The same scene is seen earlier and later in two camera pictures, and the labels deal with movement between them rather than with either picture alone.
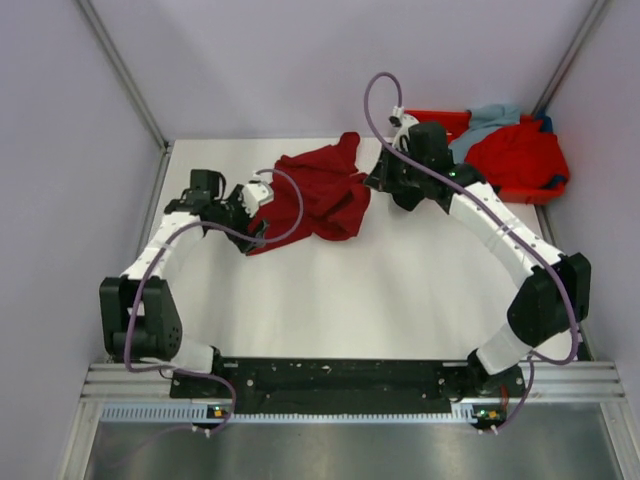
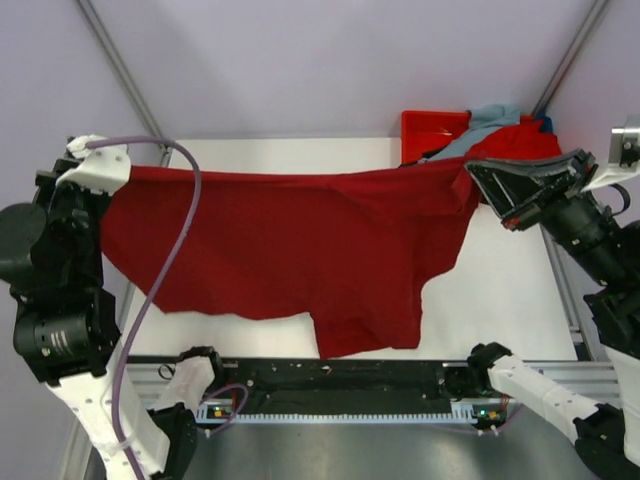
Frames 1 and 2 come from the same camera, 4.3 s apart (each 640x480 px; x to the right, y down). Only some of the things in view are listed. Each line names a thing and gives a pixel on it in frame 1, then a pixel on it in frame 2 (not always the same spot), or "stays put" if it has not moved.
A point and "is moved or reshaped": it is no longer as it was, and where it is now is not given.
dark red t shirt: [320, 193] is moved or reshaped
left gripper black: [234, 200] to [46, 185]
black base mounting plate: [349, 387] stays put
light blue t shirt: [483, 119] stays put
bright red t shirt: [518, 156] stays put
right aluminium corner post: [588, 25] stays put
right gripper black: [379, 178] to [511, 183]
